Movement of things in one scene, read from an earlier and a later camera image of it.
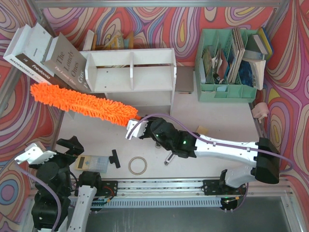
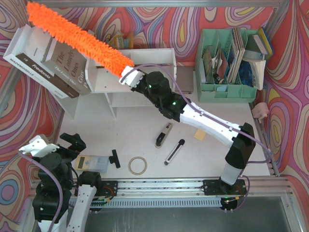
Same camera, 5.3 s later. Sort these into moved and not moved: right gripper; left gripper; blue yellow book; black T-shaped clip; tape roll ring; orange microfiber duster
Moved: right gripper; orange microfiber duster
Not moved: left gripper; black T-shaped clip; tape roll ring; blue yellow book
